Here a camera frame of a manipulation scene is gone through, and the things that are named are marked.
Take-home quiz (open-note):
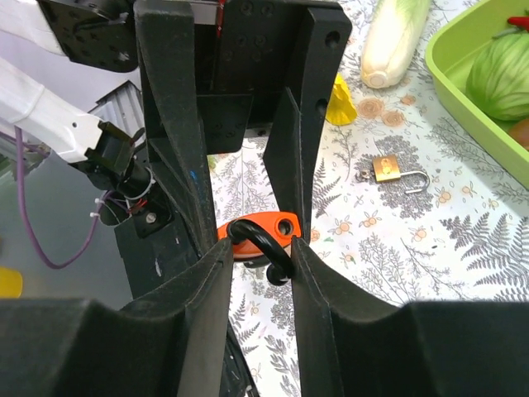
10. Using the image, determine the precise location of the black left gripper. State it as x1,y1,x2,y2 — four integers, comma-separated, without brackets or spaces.
134,1,351,256

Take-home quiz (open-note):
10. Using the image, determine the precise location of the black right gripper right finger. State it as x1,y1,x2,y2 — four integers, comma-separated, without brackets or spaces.
292,239,528,396

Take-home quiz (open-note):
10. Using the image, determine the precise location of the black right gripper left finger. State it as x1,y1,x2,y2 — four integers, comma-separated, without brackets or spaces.
1,239,233,396

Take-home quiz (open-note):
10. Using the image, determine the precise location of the brass padlock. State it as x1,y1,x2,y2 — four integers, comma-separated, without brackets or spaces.
355,155,431,195

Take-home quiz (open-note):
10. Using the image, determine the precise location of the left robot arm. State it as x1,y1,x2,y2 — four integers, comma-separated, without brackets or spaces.
1,1,352,255

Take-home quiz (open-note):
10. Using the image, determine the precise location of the yellow white baby cabbage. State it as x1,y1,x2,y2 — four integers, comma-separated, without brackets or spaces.
326,74,357,127

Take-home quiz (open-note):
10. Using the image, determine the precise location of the long green napa cabbage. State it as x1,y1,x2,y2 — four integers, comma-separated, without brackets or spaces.
360,0,431,89

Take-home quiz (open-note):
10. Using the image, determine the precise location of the green plastic basket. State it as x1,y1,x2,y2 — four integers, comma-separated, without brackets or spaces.
425,1,528,186

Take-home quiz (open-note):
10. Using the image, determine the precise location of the round green cabbage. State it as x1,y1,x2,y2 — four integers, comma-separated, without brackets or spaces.
465,32,528,122

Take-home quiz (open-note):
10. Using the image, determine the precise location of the red chili pepper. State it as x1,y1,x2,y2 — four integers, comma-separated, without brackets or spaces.
508,16,529,31

